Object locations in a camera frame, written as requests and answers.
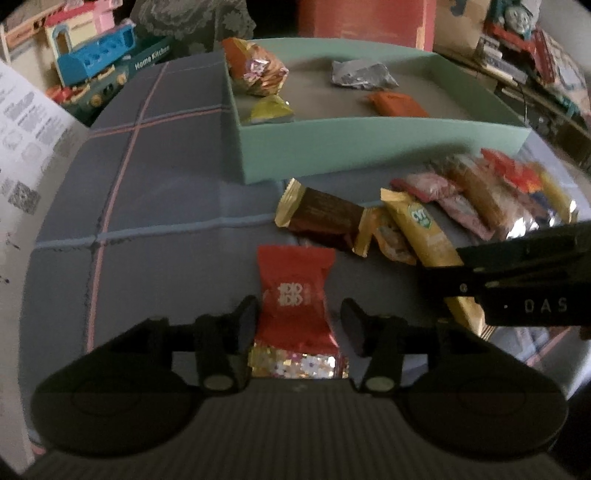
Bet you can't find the plain orange snack packet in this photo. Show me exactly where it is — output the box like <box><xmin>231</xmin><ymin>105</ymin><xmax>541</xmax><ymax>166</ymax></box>
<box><xmin>366</xmin><ymin>91</ymin><xmax>430</xmax><ymax>118</ymax></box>

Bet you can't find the pale green cardboard box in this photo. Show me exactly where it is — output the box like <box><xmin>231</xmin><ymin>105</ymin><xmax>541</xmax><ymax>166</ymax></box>
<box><xmin>223</xmin><ymin>38</ymin><xmax>533</xmax><ymax>185</ymax></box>

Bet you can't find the red orange snack packet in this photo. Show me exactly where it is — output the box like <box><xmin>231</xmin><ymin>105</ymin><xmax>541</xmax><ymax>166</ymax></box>
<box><xmin>480</xmin><ymin>148</ymin><xmax>544</xmax><ymax>195</ymax></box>

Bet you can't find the blue toy train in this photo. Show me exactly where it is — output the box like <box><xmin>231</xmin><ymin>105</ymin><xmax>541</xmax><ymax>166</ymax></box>
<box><xmin>488</xmin><ymin>0</ymin><xmax>542</xmax><ymax>43</ymax></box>

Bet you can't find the stack of books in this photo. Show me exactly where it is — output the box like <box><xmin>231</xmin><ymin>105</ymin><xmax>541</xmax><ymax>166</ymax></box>
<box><xmin>475</xmin><ymin>34</ymin><xmax>528</xmax><ymax>85</ymax></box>

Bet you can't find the red candy packet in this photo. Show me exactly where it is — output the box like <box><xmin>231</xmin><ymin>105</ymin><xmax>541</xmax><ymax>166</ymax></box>
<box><xmin>248</xmin><ymin>244</ymin><xmax>350</xmax><ymax>380</ymax></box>

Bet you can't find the dark green toy kitchen box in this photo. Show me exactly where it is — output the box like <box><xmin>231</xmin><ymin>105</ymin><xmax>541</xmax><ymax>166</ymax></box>
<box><xmin>59</xmin><ymin>34</ymin><xmax>175</xmax><ymax>126</ymax></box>

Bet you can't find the brown chocolate bar packet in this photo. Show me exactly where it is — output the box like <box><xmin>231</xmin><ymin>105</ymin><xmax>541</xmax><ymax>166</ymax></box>
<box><xmin>275</xmin><ymin>178</ymin><xmax>376</xmax><ymax>257</ymax></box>

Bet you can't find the yellow green snack packet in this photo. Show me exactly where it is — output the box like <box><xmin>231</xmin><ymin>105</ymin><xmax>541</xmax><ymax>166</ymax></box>
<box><xmin>250</xmin><ymin>95</ymin><xmax>295</xmax><ymax>126</ymax></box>

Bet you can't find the grey lace cloth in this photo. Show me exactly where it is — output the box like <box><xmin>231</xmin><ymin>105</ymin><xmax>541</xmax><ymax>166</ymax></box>
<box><xmin>129</xmin><ymin>0</ymin><xmax>257</xmax><ymax>55</ymax></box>

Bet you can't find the golden brown snack packet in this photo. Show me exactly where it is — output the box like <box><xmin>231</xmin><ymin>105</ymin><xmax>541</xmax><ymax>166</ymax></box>
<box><xmin>431</xmin><ymin>156</ymin><xmax>539</xmax><ymax>241</ymax></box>

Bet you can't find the blue toy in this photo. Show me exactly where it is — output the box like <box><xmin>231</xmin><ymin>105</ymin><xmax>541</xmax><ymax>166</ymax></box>
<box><xmin>54</xmin><ymin>22</ymin><xmax>137</xmax><ymax>87</ymax></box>

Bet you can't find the printed white paper sheet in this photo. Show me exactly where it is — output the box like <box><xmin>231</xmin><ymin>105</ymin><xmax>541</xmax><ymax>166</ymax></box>
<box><xmin>0</xmin><ymin>59</ymin><xmax>89</xmax><ymax>464</ymax></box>

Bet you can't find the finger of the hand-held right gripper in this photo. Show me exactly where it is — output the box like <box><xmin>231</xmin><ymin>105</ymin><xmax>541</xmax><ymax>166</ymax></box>
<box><xmin>418</xmin><ymin>267</ymin><xmax>490</xmax><ymax>320</ymax></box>
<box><xmin>454</xmin><ymin>220</ymin><xmax>591</xmax><ymax>280</ymax></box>

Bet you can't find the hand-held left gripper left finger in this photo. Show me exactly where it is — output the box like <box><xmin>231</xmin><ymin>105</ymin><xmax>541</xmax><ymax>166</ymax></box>
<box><xmin>105</xmin><ymin>296</ymin><xmax>260</xmax><ymax>393</ymax></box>

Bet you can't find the orange gold snack bag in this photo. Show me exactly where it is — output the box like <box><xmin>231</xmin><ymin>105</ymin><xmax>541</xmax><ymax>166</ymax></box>
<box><xmin>223</xmin><ymin>37</ymin><xmax>290</xmax><ymax>97</ymax></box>

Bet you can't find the yellow gold snack packet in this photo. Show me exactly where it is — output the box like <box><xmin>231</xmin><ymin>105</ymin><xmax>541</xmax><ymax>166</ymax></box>
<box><xmin>530</xmin><ymin>163</ymin><xmax>579</xmax><ymax>228</ymax></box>

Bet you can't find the brown cardboard box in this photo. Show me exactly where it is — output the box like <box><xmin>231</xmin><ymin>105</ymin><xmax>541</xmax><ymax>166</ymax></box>
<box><xmin>434</xmin><ymin>0</ymin><xmax>496</xmax><ymax>45</ymax></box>

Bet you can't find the plaid grey blanket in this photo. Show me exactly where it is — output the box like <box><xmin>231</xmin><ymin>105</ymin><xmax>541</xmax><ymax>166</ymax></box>
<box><xmin>18</xmin><ymin>50</ymin><xmax>591</xmax><ymax>374</ymax></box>

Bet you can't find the silver snack packet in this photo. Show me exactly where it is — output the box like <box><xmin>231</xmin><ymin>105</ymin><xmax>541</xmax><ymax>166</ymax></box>
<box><xmin>329</xmin><ymin>59</ymin><xmax>399</xmax><ymax>90</ymax></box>

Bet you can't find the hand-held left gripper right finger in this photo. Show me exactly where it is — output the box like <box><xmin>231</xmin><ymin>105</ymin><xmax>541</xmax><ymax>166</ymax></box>
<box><xmin>341</xmin><ymin>298</ymin><xmax>505</xmax><ymax>394</ymax></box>

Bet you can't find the yellow snack bar packet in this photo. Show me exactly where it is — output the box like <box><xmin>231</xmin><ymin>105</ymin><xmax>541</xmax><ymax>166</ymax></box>
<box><xmin>380</xmin><ymin>188</ymin><xmax>496</xmax><ymax>340</ymax></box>

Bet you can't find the large red box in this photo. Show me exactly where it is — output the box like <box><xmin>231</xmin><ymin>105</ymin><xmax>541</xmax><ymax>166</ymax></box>
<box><xmin>297</xmin><ymin>0</ymin><xmax>437</xmax><ymax>50</ymax></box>

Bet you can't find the red printed toy box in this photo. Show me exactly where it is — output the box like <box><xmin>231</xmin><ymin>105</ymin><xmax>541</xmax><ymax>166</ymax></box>
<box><xmin>526</xmin><ymin>27</ymin><xmax>583</xmax><ymax>89</ymax></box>

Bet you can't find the small orange snack packet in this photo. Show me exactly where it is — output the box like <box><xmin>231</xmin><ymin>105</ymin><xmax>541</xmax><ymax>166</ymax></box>
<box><xmin>371</xmin><ymin>208</ymin><xmax>419</xmax><ymax>267</ymax></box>

